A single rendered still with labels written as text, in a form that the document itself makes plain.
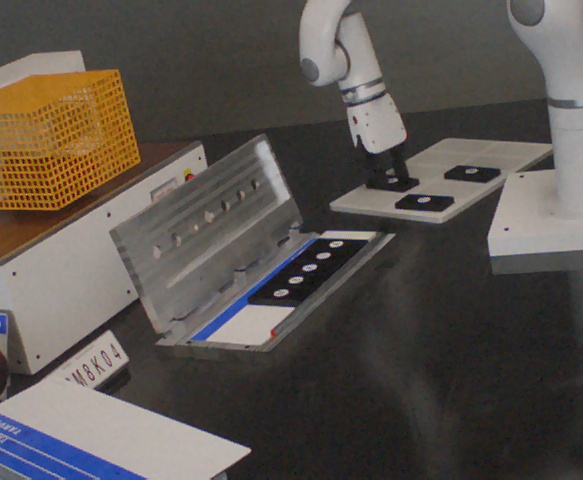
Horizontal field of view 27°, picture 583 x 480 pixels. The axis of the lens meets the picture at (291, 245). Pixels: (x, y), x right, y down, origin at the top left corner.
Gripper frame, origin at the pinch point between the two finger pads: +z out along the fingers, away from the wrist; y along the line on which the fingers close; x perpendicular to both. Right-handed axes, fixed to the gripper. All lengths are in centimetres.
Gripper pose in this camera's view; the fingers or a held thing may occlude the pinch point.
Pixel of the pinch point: (390, 174)
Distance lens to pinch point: 239.9
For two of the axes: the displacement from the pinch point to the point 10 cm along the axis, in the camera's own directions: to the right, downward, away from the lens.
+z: 3.2, 9.3, 1.9
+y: 7.1, -3.7, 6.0
